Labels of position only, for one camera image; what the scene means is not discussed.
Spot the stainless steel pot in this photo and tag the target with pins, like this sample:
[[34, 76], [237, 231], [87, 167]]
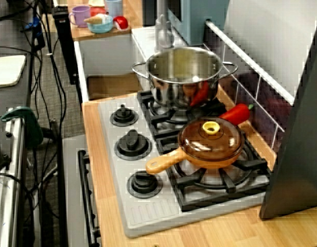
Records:
[[184, 64]]

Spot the blue toy bowl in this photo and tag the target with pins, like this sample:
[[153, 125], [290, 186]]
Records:
[[102, 27]]

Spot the black burner grate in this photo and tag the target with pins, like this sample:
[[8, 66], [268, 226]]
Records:
[[158, 121], [217, 198]]

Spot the green clamp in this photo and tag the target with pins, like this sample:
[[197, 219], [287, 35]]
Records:
[[32, 123]]

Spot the white flat board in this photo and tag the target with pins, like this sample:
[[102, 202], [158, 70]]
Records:
[[6, 70]]

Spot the red and white toy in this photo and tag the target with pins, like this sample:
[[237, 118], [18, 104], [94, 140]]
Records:
[[121, 22]]

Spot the grey stove top plate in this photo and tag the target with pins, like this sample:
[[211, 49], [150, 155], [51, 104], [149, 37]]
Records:
[[148, 213]]

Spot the black upright post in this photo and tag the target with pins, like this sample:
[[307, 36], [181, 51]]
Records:
[[66, 43]]

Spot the black metal leg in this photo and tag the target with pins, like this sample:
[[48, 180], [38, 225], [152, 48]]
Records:
[[62, 193]]

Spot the black stove knob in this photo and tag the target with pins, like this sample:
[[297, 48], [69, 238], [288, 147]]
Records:
[[132, 144], [123, 115], [144, 184]]

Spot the light blue toy cup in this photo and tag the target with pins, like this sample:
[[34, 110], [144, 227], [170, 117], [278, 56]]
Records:
[[114, 7]]

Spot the brown glass lid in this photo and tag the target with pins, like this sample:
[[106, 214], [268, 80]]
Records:
[[212, 148]]

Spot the red toy bowl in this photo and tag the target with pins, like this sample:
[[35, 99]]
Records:
[[96, 11]]

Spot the teal toy cabinet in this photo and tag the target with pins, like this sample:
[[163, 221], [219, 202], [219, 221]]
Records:
[[199, 20]]

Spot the red toy chili pepper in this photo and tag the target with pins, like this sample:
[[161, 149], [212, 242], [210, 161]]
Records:
[[237, 113]]

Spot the orange toy frying pan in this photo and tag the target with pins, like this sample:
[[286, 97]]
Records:
[[161, 164]]

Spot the aluminium frame rail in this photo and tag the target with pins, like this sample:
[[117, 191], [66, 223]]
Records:
[[9, 180]]

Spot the white oven door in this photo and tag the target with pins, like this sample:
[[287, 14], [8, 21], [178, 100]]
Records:
[[72, 180]]

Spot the purple toy cup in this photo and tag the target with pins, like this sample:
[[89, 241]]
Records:
[[80, 15]]

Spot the grey toy faucet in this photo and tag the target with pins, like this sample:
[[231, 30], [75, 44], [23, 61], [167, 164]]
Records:
[[163, 36]]

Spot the dark tile backsplash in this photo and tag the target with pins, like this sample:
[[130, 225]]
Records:
[[266, 103]]

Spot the wooden shelf board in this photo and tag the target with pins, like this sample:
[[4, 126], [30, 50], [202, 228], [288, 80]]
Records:
[[78, 34]]

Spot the dark grey side panel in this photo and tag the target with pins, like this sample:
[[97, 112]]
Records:
[[300, 154]]

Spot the white toy sink basin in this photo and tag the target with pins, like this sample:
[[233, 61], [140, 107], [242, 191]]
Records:
[[104, 56]]

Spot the white backsplash ledge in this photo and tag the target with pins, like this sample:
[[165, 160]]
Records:
[[251, 61]]

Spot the toy ice cream cone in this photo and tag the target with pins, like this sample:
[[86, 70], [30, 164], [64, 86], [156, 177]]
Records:
[[92, 20]]

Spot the cream toy plate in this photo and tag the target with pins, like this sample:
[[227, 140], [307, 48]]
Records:
[[96, 3]]

